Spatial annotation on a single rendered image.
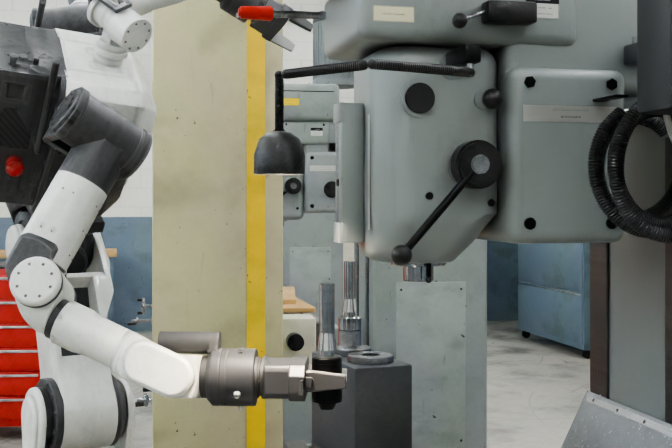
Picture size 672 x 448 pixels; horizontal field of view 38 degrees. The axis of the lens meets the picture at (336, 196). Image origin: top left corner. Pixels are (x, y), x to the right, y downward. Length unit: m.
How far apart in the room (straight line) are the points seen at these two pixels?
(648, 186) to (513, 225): 0.28
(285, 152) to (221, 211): 1.84
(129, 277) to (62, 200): 8.85
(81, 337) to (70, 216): 0.20
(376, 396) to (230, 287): 1.40
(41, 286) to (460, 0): 0.76
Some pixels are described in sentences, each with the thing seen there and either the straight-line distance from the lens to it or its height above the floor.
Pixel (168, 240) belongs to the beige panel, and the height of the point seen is 1.27.
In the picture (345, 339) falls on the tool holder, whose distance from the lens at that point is 1.97.
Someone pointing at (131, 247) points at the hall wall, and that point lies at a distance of 10.44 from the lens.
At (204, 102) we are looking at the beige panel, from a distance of 3.18.
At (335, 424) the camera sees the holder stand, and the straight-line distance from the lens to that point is 1.94.
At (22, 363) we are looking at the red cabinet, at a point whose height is 0.45.
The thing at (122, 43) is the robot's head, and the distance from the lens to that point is 1.79.
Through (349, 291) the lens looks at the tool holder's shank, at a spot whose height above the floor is 1.22.
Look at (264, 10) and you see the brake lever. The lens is 1.57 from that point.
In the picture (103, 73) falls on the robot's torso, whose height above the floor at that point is 1.63.
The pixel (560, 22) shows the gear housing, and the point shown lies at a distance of 1.48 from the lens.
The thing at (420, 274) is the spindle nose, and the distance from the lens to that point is 1.49.
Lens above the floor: 1.41
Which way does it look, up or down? level
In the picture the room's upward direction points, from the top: straight up
